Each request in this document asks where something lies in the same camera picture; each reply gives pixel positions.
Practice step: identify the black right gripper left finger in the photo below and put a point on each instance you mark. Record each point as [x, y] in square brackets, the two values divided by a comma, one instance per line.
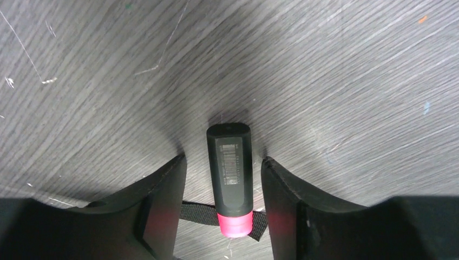
[139, 221]

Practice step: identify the blue backpack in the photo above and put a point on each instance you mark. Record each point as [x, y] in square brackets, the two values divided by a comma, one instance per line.
[252, 224]

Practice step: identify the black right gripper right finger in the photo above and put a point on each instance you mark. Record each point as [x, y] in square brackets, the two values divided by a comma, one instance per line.
[306, 222]

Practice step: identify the pink highlighter marker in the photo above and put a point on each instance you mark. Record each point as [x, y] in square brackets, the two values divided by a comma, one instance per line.
[231, 167]

